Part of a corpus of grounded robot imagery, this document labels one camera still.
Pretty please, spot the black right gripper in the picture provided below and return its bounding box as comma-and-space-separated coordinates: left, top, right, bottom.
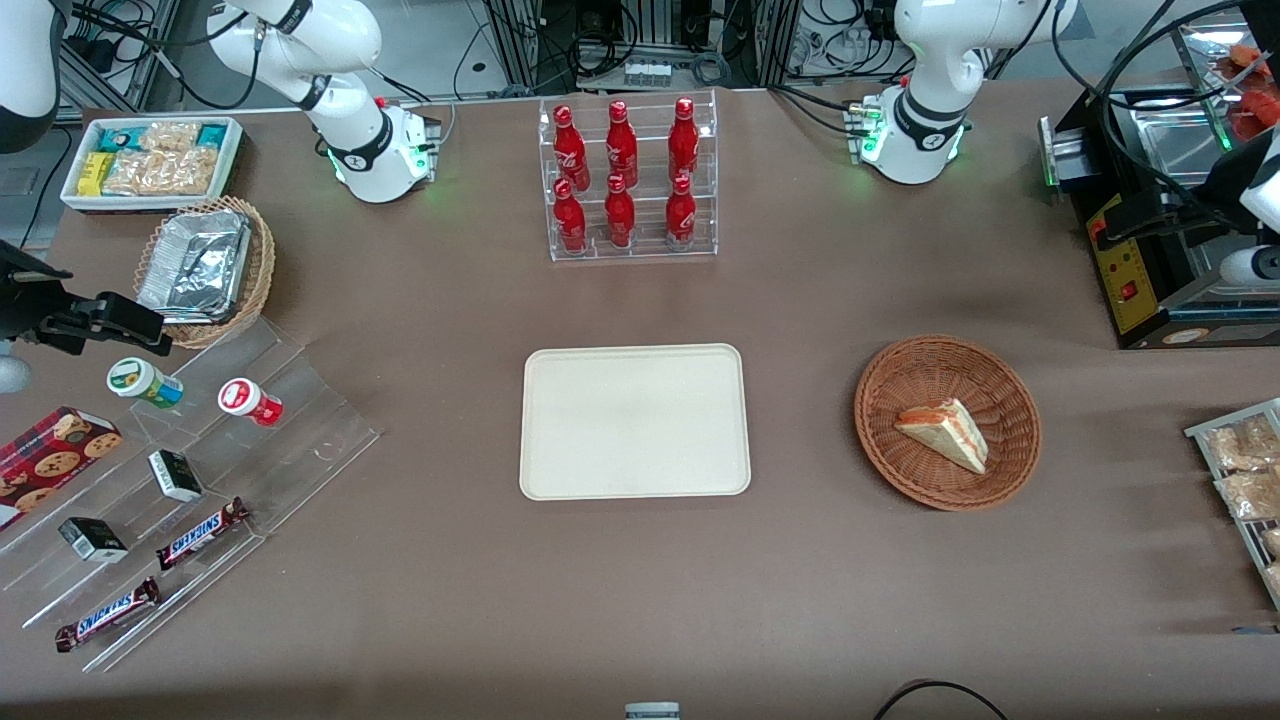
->
0, 240, 173, 357

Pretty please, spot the light wicker basket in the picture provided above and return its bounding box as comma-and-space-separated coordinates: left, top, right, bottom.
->
133, 196, 276, 350

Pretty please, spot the beige plastic tray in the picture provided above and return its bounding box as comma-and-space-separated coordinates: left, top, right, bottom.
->
519, 343, 752, 501

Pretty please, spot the brown round wicker basket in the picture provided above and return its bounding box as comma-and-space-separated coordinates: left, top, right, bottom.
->
854, 335, 1042, 512

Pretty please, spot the triangular sandwich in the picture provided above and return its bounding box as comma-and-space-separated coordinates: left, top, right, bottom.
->
894, 397, 990, 475

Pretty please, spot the tray of wrapped snacks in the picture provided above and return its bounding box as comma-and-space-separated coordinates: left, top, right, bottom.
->
1184, 397, 1280, 612

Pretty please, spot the green lid snack cup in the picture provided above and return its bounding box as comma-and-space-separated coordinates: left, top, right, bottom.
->
107, 357, 185, 410

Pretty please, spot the stack of foil containers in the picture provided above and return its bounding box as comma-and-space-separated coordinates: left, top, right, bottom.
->
137, 209, 251, 325

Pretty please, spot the white plastic bin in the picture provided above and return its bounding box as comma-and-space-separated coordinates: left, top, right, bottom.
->
60, 116, 246, 216

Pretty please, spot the red cookie box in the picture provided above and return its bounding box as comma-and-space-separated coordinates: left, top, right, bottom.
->
0, 406, 124, 532

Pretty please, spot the red lid snack cup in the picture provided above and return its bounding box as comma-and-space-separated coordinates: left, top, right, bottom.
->
218, 378, 284, 428

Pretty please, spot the small dark green box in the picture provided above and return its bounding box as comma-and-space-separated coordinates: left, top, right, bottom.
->
148, 450, 204, 503
58, 517, 130, 563

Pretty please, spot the large clear snack bag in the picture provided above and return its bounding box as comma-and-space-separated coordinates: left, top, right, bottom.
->
103, 147, 223, 197

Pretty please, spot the small clear snack bag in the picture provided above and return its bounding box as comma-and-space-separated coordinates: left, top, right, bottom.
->
140, 121, 203, 152

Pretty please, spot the clear acrylic stepped display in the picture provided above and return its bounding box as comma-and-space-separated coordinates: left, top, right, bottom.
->
0, 318, 382, 674

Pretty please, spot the Snickers chocolate bar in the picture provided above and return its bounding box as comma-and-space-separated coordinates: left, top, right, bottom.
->
54, 577, 162, 653
155, 497, 251, 572

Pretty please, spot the red cola bottle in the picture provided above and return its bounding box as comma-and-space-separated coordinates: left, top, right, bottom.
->
668, 97, 700, 185
604, 174, 636, 250
605, 100, 639, 189
553, 179, 588, 255
665, 174, 697, 248
553, 104, 591, 193

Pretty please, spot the clear acrylic bottle rack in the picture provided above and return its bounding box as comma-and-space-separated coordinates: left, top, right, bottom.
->
538, 89, 719, 263

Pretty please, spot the black sealing machine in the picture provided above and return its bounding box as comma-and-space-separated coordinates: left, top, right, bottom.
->
1038, 85, 1280, 351

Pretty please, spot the clear bag of crackers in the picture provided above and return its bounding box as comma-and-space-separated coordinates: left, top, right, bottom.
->
1214, 468, 1280, 523
1203, 414, 1280, 473

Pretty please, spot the clear bin with red items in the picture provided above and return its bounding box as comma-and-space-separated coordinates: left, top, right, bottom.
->
1174, 8, 1280, 153

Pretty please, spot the thin black cable loop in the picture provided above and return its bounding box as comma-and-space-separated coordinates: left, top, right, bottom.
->
872, 679, 1011, 720

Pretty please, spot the thick black cable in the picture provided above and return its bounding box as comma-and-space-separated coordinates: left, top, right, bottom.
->
1050, 0, 1280, 236

